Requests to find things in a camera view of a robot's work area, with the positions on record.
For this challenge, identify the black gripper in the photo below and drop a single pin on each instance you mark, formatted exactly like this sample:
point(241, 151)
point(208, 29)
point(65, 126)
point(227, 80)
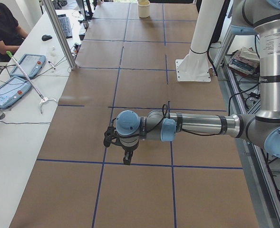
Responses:
point(129, 150)

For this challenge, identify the white ribbed plastic cup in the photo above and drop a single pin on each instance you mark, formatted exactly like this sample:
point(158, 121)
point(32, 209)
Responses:
point(143, 8)

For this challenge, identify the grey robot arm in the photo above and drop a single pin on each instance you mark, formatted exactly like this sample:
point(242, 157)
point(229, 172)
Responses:
point(261, 17)

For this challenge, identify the brown paper table cover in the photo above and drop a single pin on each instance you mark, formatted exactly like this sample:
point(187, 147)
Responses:
point(126, 73)

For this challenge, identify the metal reacher grabber tool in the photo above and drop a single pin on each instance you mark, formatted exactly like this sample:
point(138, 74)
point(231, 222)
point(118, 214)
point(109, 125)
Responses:
point(43, 98)

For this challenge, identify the white cloth covered column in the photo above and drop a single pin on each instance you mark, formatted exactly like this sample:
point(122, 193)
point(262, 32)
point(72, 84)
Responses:
point(208, 17)

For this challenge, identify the far teach pendant tablet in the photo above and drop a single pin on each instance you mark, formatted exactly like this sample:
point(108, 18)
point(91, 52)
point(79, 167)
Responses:
point(31, 64)

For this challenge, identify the teach pendant tablet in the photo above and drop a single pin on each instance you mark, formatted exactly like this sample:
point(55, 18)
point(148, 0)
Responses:
point(12, 91)
point(31, 64)

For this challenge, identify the near teach pendant tablet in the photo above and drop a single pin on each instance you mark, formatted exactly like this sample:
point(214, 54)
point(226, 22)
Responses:
point(12, 91)

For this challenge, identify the black computer mouse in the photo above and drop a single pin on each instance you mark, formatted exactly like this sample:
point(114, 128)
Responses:
point(46, 37)

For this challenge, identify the black computer keyboard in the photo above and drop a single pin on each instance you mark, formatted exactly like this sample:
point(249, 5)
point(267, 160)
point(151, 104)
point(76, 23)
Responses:
point(65, 25)

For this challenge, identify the stack of folded cloths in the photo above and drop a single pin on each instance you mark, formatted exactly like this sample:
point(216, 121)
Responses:
point(245, 61)

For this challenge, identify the person in black shirt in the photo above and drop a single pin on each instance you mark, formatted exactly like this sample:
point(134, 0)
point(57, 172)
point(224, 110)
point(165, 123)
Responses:
point(12, 34)

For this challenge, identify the white metal base plate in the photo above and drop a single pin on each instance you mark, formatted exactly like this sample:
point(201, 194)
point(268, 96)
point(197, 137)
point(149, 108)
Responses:
point(197, 71)

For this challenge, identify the aluminium frame post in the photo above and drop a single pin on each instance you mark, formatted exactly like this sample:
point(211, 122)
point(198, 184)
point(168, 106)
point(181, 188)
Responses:
point(50, 10)

